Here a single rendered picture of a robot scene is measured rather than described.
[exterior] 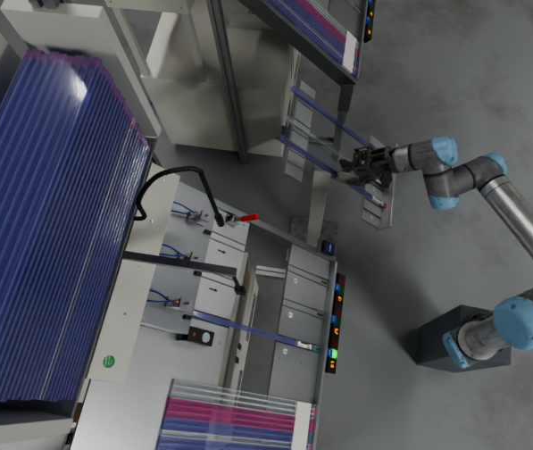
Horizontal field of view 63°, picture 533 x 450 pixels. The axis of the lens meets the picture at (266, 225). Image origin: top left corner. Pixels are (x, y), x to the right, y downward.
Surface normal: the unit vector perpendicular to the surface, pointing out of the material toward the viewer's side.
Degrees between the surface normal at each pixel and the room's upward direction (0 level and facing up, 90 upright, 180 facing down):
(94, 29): 90
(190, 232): 44
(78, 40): 90
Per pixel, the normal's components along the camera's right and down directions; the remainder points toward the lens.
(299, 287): 0.65, -0.17
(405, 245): -0.05, -0.36
